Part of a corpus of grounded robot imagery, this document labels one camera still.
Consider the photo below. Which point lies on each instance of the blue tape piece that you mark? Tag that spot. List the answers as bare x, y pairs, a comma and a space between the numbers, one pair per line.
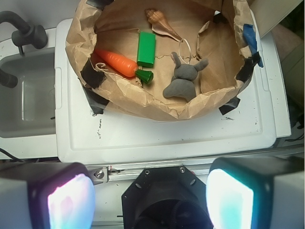
250, 38

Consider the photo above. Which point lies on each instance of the white sink basin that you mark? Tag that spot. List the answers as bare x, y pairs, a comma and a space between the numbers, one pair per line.
29, 108

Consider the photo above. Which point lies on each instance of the brown paper bag bowl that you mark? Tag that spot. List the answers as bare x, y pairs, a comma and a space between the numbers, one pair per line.
166, 60

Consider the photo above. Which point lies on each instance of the orange toy carrot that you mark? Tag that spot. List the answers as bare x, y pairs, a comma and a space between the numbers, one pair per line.
124, 65

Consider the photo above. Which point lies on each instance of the white rubber band loop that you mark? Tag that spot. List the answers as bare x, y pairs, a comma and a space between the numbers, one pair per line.
185, 51

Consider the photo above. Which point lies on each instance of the green rectangular block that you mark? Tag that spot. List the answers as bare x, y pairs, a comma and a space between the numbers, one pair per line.
146, 49

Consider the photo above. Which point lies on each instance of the black faucet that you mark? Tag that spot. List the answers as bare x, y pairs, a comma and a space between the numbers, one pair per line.
26, 33

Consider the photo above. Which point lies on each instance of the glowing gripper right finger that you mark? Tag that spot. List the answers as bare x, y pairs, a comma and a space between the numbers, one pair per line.
256, 192

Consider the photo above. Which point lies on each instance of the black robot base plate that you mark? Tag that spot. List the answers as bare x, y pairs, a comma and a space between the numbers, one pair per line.
166, 198

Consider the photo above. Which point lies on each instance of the tan spiral seashell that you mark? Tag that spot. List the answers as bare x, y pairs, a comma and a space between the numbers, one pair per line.
160, 24

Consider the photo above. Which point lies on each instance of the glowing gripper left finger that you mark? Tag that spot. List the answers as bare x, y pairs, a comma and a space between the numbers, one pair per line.
46, 195

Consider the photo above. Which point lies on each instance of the metal corner bracket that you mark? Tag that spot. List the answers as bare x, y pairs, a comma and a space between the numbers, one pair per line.
99, 175

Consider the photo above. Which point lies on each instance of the gray plush animal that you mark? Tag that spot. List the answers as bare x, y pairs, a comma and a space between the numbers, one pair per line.
181, 84

